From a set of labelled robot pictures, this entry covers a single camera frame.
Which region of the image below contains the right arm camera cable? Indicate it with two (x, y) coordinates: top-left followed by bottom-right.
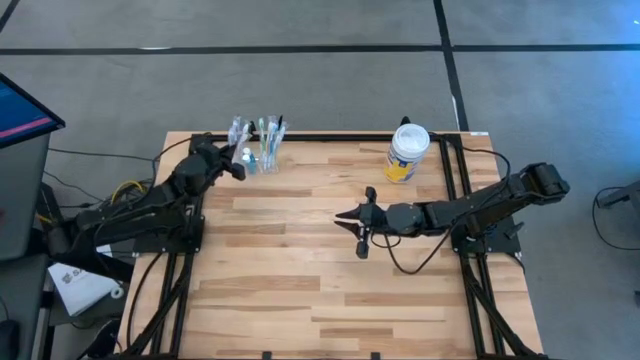
(369, 227), (454, 276)

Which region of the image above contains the black stand leg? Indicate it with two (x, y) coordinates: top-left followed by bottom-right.
(47, 244), (135, 284)

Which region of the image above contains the grey stand base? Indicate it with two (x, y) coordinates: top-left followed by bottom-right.
(596, 179), (640, 210)

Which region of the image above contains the monitor with blue screen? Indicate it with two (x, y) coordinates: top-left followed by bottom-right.
(0, 72), (67, 151)

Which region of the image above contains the yellow disinfecting wipes canister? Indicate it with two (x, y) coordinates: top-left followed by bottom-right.
(383, 123), (431, 185)

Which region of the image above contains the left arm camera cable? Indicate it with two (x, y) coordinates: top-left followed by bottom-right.
(149, 132), (211, 176)

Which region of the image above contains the black floor cable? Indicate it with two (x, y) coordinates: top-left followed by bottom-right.
(591, 185), (640, 252)
(47, 146), (162, 164)

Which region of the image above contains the clear plastic cup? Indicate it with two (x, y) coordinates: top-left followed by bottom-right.
(227, 142), (281, 175)

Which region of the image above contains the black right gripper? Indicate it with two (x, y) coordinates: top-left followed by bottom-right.
(333, 186), (390, 260)

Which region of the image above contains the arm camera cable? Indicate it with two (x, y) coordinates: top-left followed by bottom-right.
(369, 227), (454, 276)
(149, 132), (211, 176)

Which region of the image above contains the right arm power cable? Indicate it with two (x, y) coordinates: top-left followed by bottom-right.
(430, 130), (512, 194)

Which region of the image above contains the black floor object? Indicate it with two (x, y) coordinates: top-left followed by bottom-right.
(74, 319), (121, 360)

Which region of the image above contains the yellow cable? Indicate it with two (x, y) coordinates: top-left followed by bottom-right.
(34, 178), (146, 226)

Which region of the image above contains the white printed paper sheet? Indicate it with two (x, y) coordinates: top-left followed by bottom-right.
(47, 243), (125, 318)

